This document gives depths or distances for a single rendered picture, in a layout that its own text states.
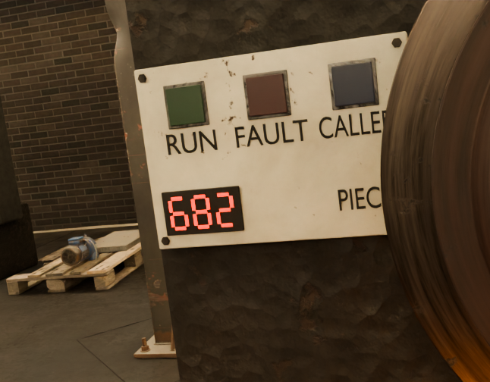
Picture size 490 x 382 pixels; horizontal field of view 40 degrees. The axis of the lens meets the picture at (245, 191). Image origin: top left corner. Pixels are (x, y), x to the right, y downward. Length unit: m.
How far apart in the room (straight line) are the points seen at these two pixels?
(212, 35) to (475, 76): 0.29
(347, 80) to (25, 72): 7.27
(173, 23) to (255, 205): 0.20
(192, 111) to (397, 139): 0.23
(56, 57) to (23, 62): 0.41
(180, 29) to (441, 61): 0.29
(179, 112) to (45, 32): 7.05
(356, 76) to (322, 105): 0.04
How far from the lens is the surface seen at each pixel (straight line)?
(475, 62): 0.47
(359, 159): 0.62
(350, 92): 0.61
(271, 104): 0.63
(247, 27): 0.66
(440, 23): 0.48
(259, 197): 0.64
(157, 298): 3.45
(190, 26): 0.68
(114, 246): 5.38
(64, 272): 5.01
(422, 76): 0.48
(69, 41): 7.54
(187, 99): 0.65
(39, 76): 7.73
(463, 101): 0.47
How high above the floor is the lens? 1.20
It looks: 8 degrees down
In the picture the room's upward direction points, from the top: 7 degrees counter-clockwise
